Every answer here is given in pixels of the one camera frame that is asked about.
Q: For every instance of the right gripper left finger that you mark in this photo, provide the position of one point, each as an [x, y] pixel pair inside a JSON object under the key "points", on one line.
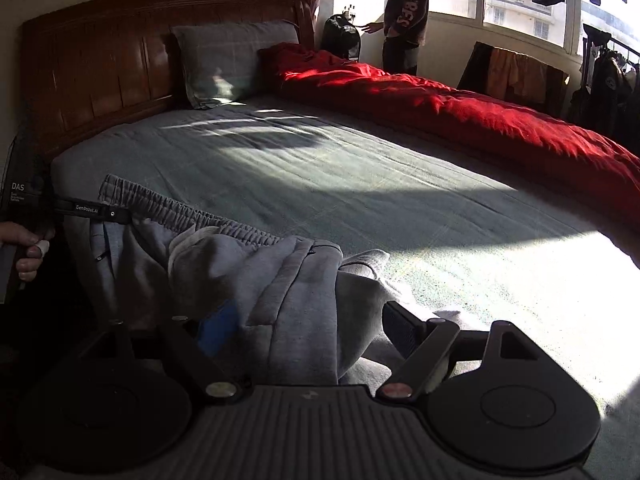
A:
{"points": [[217, 328]]}

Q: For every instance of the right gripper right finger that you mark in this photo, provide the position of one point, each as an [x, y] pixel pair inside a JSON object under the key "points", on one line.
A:
{"points": [[425, 347]]}

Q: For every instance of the grey sweatpants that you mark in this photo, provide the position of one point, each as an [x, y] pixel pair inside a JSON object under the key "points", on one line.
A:
{"points": [[308, 314]]}

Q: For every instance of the rack with orange clothes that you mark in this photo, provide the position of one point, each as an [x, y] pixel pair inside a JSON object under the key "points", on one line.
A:
{"points": [[516, 78]]}

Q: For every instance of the person's left hand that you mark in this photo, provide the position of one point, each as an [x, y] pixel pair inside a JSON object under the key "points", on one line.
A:
{"points": [[31, 248]]}

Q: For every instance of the green plaid bed blanket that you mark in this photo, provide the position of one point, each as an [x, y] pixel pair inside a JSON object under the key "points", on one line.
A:
{"points": [[466, 241]]}

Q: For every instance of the brown wooden headboard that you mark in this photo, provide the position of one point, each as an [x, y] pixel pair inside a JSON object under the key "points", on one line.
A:
{"points": [[101, 63]]}

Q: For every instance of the red duvet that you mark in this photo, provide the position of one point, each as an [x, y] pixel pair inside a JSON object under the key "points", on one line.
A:
{"points": [[547, 151]]}

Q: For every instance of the grey plaid pillow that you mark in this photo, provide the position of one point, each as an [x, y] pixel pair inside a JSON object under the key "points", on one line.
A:
{"points": [[220, 60]]}

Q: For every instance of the dark jackets on rack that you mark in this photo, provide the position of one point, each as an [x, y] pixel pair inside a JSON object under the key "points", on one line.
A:
{"points": [[607, 99]]}

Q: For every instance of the black backpack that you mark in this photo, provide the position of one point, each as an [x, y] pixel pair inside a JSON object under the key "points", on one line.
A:
{"points": [[340, 36]]}

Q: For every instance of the person in dark hoodie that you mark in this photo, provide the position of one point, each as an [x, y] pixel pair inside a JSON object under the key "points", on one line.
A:
{"points": [[404, 26]]}

